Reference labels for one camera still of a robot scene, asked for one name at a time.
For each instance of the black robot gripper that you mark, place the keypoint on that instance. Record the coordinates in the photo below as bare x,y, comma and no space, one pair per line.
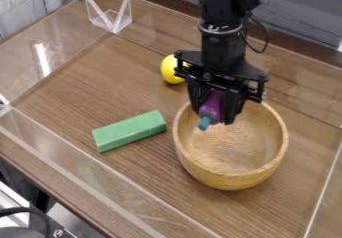
217,68

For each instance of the purple toy eggplant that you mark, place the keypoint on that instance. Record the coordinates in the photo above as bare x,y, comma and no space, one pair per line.
209,110

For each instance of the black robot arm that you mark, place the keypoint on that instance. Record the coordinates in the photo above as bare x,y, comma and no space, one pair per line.
227,13

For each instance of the brown wooden bowl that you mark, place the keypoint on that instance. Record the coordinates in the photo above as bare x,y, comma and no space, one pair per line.
231,157

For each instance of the yellow toy lemon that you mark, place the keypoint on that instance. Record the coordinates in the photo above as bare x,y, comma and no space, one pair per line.
167,70

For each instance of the green rectangular block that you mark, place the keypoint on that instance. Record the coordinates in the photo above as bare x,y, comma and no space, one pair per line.
128,130

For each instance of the clear acrylic tray wall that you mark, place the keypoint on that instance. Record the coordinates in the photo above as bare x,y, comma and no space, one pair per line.
70,78

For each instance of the black metal bracket with bolt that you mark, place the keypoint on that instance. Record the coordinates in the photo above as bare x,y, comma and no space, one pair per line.
57,230

